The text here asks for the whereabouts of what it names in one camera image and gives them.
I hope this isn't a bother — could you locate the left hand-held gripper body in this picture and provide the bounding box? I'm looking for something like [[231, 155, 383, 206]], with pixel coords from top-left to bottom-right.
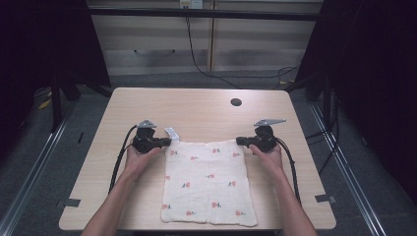
[[132, 118, 162, 154]]

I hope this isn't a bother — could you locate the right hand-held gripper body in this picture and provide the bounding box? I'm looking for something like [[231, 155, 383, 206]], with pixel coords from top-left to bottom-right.
[[248, 118, 287, 153]]

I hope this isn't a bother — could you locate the white cloth with red print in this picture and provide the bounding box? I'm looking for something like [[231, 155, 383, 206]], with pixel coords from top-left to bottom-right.
[[159, 127, 259, 228]]

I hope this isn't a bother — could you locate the person's right hand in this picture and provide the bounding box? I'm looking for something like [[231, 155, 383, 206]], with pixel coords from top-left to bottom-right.
[[248, 144, 285, 181]]

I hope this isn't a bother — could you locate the person's left hand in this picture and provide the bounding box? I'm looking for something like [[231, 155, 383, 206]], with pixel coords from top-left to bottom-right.
[[124, 143, 165, 182]]

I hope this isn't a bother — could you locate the grey tape piece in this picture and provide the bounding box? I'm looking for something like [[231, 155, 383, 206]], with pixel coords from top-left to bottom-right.
[[314, 194, 337, 204], [55, 198, 82, 208]]

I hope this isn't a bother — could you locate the black metal stand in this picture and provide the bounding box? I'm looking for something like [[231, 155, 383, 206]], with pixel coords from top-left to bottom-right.
[[49, 77, 83, 134]]

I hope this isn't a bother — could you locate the dark curtain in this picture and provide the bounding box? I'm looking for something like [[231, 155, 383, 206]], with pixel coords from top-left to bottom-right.
[[0, 0, 112, 158], [294, 0, 417, 205]]

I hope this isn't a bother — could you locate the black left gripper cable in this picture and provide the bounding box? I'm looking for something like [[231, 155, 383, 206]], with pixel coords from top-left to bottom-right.
[[107, 124, 139, 195]]

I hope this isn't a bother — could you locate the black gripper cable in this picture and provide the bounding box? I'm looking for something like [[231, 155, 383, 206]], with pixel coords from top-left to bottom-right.
[[107, 124, 139, 195], [275, 137, 303, 206]]

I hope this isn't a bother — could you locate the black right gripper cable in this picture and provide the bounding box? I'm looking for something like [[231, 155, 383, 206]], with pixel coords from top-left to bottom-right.
[[275, 137, 303, 206]]

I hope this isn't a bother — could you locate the black wall cable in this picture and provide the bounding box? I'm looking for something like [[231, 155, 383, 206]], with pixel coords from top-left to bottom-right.
[[185, 15, 300, 90]]

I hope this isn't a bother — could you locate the metal floor rail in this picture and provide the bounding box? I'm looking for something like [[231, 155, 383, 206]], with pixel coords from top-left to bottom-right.
[[0, 104, 78, 236], [309, 103, 389, 236]]

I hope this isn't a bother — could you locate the black horizontal frame bar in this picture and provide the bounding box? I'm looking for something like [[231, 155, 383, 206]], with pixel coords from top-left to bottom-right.
[[88, 7, 322, 22]]

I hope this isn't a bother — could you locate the white wall outlet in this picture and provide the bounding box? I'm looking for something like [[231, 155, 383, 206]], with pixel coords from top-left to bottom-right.
[[179, 0, 205, 10]]

